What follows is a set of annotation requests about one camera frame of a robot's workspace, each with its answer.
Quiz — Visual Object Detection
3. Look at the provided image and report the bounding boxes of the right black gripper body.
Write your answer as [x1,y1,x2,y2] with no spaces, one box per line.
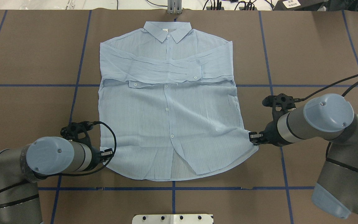
[259,95,296,147]

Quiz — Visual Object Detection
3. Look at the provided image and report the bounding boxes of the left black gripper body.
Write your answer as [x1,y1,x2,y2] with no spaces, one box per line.
[61,121,101,171]

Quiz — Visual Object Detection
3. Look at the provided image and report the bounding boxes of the light blue button shirt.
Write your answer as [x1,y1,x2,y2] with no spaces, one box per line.
[98,21,258,181]

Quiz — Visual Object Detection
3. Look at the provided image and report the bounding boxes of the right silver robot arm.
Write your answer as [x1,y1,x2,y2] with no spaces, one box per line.
[249,94,358,219]

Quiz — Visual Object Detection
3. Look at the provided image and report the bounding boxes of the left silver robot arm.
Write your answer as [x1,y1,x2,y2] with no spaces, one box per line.
[0,121,117,224]

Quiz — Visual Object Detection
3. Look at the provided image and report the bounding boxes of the white camera mast base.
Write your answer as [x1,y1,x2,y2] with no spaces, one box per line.
[132,214,214,224]

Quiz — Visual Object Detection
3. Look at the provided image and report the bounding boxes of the black braided left cable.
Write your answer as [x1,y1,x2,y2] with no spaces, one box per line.
[0,121,117,224]

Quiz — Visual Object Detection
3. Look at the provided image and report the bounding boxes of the black braided cable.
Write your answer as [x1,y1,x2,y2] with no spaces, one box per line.
[0,121,117,224]
[294,67,358,103]

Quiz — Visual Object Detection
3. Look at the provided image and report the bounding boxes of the black braided right cable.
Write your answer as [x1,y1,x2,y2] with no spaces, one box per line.
[294,67,358,103]

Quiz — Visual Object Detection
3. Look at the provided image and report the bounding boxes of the aluminium frame post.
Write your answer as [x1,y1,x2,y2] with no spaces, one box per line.
[167,0,183,14]

